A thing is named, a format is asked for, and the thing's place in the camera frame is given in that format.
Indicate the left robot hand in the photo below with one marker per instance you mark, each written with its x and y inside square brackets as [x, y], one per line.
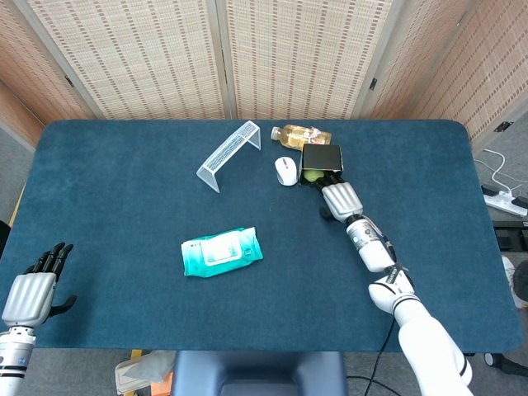
[33, 288]

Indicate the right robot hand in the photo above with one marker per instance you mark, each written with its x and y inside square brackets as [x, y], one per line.
[340, 199]

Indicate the yellow tennis ball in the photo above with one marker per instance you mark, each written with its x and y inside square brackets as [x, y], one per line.
[311, 176]

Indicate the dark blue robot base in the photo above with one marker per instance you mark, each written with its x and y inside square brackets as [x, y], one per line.
[259, 373]

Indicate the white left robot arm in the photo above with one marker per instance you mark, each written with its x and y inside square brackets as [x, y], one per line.
[14, 359]

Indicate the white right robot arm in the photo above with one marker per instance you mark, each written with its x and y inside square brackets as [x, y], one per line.
[396, 297]

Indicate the black cardboard box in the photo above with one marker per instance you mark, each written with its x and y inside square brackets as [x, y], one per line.
[321, 157]

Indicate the white computer mouse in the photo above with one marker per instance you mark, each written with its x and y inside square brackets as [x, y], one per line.
[285, 171]

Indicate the clear bottle with yellow drink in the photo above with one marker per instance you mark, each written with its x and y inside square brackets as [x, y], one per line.
[299, 136]

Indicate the blue table mat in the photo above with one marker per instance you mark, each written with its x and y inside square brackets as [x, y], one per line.
[264, 239]

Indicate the clear acrylic stand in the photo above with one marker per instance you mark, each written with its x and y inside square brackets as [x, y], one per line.
[231, 154]

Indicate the teal wet wipes pack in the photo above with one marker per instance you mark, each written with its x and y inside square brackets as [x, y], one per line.
[220, 256]

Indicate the clear plastic bag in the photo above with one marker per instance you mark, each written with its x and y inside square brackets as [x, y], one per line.
[146, 369]

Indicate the woven folding screen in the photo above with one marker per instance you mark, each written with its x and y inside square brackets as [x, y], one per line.
[264, 57]

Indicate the white power strip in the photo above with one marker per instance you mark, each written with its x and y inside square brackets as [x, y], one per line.
[505, 202]

